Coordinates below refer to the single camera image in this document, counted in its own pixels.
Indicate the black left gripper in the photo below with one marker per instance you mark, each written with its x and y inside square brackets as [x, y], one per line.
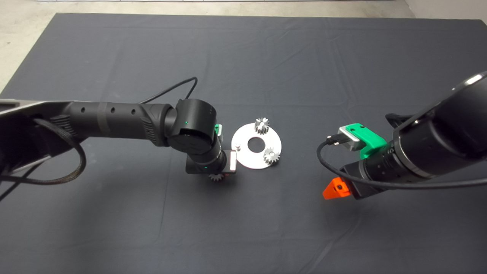
[194, 168]

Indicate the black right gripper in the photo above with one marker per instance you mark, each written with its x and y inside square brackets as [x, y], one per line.
[356, 182]

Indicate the small steel gear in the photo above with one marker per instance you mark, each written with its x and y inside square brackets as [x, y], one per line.
[217, 177]
[271, 156]
[261, 127]

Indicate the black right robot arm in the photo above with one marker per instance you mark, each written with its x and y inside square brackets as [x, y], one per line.
[449, 129]

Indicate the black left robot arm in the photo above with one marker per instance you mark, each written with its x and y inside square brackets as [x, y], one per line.
[114, 120]

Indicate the round metal plate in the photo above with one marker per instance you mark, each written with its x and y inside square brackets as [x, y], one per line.
[251, 161]

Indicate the dark grey table cloth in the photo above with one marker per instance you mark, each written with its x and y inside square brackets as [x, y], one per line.
[304, 57]

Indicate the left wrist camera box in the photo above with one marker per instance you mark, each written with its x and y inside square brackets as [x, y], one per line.
[221, 134]

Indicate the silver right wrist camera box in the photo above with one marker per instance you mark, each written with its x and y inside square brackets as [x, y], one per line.
[350, 137]

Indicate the green right camera mount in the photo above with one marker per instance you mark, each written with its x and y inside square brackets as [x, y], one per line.
[372, 142]

